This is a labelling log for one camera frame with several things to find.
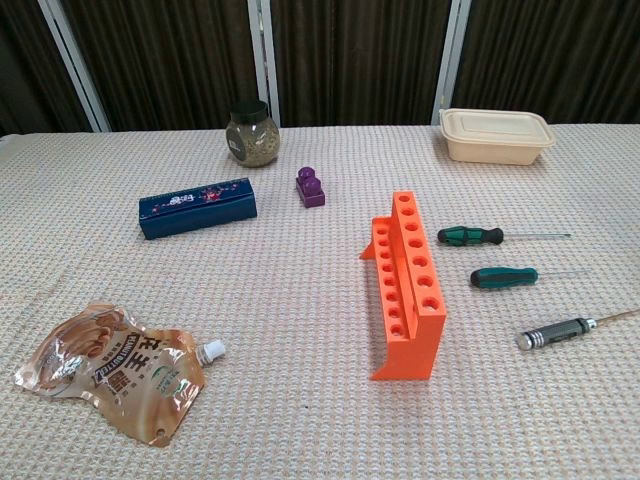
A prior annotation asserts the blue floral print box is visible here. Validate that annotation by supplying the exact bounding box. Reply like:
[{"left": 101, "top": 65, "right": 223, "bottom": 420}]
[{"left": 138, "top": 177, "right": 259, "bottom": 242}]

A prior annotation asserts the orange screwdriver holder rack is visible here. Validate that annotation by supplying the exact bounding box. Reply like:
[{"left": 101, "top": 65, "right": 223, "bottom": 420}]
[{"left": 358, "top": 190, "right": 448, "bottom": 382}]

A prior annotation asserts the silver precision screwdriver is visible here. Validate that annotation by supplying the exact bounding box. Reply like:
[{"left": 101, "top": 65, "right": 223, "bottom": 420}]
[{"left": 515, "top": 308, "right": 640, "bottom": 351}]

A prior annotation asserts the green screwdriver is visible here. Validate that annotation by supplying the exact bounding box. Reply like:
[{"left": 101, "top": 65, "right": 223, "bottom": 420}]
[
  {"left": 437, "top": 225, "right": 572, "bottom": 247},
  {"left": 469, "top": 266, "right": 591, "bottom": 290}
]

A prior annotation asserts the purple toy block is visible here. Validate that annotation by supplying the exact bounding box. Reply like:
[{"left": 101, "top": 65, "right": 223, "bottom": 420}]
[{"left": 294, "top": 166, "right": 327, "bottom": 209}]

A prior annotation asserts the beige woven tablecloth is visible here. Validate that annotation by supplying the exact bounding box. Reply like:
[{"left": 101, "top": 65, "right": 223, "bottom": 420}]
[{"left": 0, "top": 123, "right": 640, "bottom": 480}]

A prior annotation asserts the glass jar with black lid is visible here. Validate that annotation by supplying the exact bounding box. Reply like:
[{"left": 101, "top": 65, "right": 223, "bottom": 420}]
[{"left": 224, "top": 100, "right": 281, "bottom": 168}]

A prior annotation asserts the peanut butter spout pouch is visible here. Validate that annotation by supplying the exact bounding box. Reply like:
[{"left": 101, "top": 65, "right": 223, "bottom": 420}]
[{"left": 13, "top": 299, "right": 229, "bottom": 448}]

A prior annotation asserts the white partition frame post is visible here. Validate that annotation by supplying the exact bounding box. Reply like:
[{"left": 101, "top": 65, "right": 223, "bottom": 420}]
[
  {"left": 244, "top": 0, "right": 281, "bottom": 127},
  {"left": 38, "top": 0, "right": 111, "bottom": 133},
  {"left": 430, "top": 0, "right": 474, "bottom": 126}
]

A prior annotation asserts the beige lidded food container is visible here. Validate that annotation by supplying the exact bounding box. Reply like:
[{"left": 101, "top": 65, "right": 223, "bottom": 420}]
[{"left": 438, "top": 107, "right": 557, "bottom": 164}]

